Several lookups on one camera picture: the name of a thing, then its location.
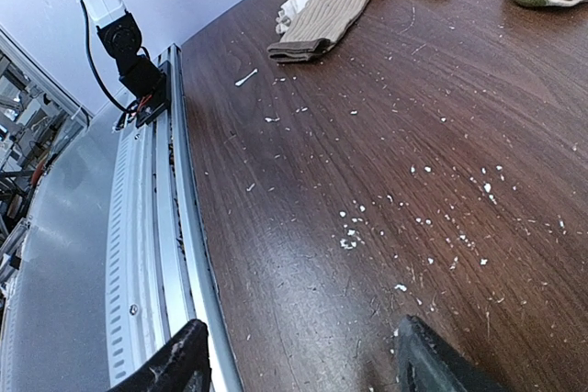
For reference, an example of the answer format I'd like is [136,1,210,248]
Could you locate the aluminium front rail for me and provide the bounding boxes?
[1,46,243,391]

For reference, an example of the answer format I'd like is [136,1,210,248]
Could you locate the white scrap on table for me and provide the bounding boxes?
[234,68,258,87]

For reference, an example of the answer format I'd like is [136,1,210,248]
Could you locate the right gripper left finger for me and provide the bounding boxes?
[110,319,211,392]

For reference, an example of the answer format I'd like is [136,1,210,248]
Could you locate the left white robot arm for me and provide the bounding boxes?
[81,0,164,98]

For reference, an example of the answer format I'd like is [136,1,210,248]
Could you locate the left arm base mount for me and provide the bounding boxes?
[112,62,172,132]

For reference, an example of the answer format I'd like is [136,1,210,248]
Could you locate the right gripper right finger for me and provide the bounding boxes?
[396,315,506,392]

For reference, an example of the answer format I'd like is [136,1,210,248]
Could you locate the brown beige sock pair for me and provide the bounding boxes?
[267,0,369,63]

